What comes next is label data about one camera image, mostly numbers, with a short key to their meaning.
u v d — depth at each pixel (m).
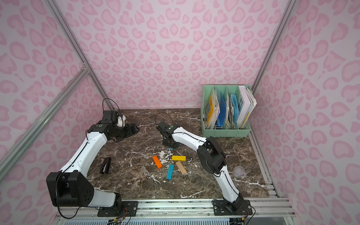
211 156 0.53
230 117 0.93
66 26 0.75
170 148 0.95
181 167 0.88
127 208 0.73
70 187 0.41
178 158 0.92
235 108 0.88
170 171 0.86
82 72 0.88
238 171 0.85
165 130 0.70
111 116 0.65
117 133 0.69
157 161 0.90
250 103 0.88
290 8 0.69
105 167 0.86
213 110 0.91
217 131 0.97
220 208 0.73
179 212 0.73
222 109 0.92
